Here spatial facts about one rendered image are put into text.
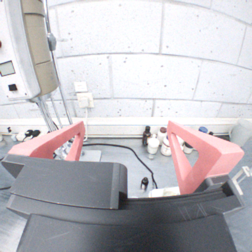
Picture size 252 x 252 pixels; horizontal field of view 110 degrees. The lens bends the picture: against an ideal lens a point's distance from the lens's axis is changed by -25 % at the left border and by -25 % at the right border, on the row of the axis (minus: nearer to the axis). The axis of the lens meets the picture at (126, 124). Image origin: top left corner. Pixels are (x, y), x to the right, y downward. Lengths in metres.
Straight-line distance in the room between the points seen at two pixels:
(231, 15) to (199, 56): 0.26
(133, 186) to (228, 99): 0.74
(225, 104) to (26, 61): 0.93
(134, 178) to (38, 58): 0.52
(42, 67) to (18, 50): 0.06
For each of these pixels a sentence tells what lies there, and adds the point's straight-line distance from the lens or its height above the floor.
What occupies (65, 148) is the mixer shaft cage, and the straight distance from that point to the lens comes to 0.46.
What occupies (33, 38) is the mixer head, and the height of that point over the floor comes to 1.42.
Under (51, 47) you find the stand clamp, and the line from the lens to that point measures 0.43.
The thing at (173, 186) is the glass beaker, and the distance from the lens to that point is 0.38.
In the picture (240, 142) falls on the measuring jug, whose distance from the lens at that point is 0.93.
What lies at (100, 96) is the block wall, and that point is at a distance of 0.64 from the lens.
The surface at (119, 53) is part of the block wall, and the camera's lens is 0.58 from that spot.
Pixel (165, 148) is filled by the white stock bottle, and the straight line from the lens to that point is 0.61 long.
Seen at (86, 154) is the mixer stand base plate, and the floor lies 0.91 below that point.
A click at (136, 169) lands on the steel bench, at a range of 0.57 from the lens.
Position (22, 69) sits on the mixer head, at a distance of 0.28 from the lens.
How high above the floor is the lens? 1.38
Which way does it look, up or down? 36 degrees down
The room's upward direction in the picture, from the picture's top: straight up
